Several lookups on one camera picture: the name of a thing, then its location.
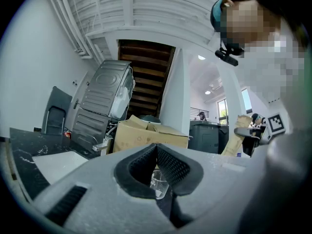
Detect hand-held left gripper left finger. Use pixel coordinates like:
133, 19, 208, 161
31, 143, 178, 234

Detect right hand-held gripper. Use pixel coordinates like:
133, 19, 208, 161
266, 113, 287, 141

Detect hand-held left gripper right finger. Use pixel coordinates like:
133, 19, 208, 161
156, 143, 268, 234

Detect clear glass cup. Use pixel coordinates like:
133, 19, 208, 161
149, 169, 170, 200

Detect slanted window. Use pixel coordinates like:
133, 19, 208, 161
241, 88, 253, 115

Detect brown paper bag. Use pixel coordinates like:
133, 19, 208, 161
220, 114, 254, 157

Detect dark grey cabinet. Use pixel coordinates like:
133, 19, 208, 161
188, 120, 230, 155

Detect tall window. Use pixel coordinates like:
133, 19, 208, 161
217, 98, 229, 125

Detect white sink basin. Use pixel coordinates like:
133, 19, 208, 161
31, 151, 89, 186

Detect upright grey washing machine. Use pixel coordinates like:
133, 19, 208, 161
71, 107, 118, 153

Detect large cardboard box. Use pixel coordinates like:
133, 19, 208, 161
112, 114, 191, 154

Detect metal railing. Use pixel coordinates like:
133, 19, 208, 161
190, 107, 210, 119

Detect dark round lid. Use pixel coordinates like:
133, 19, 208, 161
138, 114, 161, 125

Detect white door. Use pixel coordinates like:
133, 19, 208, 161
67, 70, 91, 132

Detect tilted grey washing machine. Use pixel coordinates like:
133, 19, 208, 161
80, 59, 136, 120

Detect teal headband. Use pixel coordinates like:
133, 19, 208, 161
210, 0, 231, 33

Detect dark wooden staircase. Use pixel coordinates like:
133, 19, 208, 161
117, 39, 176, 119

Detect white ceiling pipes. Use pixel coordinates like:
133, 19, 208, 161
44, 0, 94, 59

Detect black head camera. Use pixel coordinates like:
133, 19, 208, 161
214, 47, 239, 67

